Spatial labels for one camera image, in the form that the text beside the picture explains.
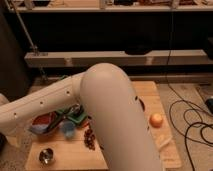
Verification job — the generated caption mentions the orange plate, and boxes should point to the orange plate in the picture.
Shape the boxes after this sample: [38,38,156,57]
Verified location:
[80,120,90,128]

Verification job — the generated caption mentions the upper wooden shelf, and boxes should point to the upper wooden shelf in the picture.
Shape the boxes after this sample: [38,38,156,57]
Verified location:
[2,0,213,12]

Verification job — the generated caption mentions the dark metal gripper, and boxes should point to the dark metal gripper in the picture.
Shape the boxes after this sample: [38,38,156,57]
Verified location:
[45,103,85,133]

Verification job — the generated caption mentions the red bowl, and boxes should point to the red bowl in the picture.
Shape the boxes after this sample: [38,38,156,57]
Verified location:
[30,112,57,134]

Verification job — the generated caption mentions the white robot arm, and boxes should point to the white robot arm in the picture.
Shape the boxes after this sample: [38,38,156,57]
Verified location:
[0,63,164,171]

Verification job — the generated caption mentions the green plastic tray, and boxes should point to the green plastic tray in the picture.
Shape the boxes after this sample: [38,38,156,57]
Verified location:
[56,103,87,125]

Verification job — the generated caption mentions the metal diagonal rod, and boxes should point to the metal diagonal rod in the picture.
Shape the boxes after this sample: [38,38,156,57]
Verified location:
[8,0,48,56]

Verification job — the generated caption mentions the metal cup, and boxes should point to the metal cup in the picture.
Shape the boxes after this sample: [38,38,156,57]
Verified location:
[39,148,55,165]

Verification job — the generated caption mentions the orange fruit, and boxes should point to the orange fruit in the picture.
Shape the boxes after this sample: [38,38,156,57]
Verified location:
[149,113,163,128]

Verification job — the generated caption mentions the bunch of dark grapes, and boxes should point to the bunch of dark grapes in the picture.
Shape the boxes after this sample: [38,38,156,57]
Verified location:
[84,128,95,150]

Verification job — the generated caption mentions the black floor cable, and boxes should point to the black floor cable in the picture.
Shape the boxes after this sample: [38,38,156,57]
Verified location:
[165,6,213,171]

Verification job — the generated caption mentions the light blue cup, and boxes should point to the light blue cup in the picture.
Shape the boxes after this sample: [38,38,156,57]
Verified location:
[61,121,75,138]

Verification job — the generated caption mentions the white wall shelf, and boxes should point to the white wall shelf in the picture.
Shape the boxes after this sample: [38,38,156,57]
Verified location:
[25,50,213,68]

